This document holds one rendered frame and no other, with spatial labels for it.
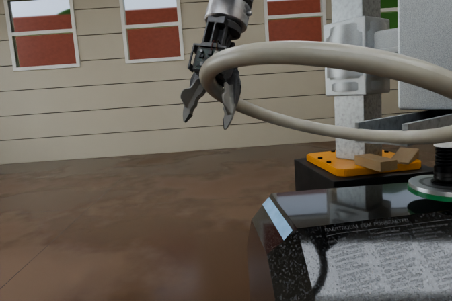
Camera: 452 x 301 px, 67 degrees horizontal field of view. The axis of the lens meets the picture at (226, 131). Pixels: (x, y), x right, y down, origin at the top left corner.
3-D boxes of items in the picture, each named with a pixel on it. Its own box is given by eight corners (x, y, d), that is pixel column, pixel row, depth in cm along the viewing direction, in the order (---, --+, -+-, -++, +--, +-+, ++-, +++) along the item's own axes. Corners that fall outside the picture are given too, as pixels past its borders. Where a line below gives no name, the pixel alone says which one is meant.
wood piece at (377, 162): (354, 164, 186) (354, 154, 185) (370, 161, 188) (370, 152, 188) (380, 172, 167) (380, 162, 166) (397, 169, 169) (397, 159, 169)
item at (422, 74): (296, 138, 97) (298, 127, 98) (521, 155, 60) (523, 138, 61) (147, 74, 66) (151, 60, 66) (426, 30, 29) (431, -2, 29)
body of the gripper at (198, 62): (185, 71, 66) (199, 13, 67) (201, 85, 74) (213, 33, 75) (221, 75, 63) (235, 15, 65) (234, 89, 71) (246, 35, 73)
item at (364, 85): (317, 96, 213) (315, 28, 208) (368, 92, 218) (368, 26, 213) (343, 97, 179) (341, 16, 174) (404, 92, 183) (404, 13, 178)
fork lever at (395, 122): (438, 119, 130) (438, 106, 129) (502, 120, 115) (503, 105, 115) (340, 142, 85) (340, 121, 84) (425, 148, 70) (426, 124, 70)
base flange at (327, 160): (304, 159, 224) (304, 152, 224) (374, 152, 231) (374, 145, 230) (339, 177, 176) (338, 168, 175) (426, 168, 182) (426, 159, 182)
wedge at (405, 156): (399, 156, 198) (399, 147, 198) (419, 157, 192) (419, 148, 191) (388, 162, 184) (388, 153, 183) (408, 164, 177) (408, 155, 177)
